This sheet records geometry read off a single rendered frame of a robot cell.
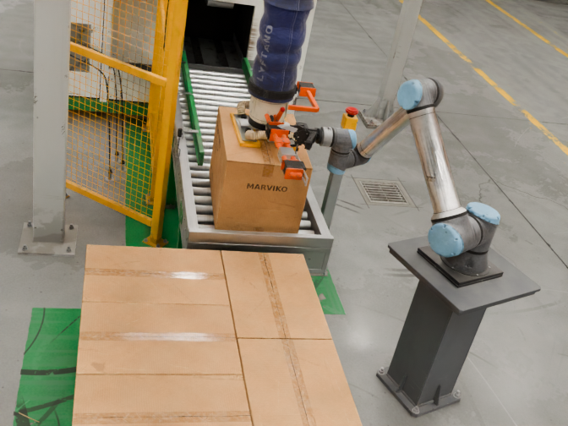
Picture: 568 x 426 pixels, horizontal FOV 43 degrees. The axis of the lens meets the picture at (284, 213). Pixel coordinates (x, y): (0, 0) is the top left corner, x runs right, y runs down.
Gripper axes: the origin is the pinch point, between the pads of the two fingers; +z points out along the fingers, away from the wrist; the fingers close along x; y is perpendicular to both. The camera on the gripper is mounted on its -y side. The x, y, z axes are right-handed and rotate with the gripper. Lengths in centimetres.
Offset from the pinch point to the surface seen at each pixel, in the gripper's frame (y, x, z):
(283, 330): -72, -53, 1
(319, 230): -2, -49, -29
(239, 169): -4.1, -17.2, 15.7
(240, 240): -12, -51, 11
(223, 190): -3.9, -28.9, 21.4
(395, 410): -65, -107, -66
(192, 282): -42, -53, 36
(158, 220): 64, -91, 43
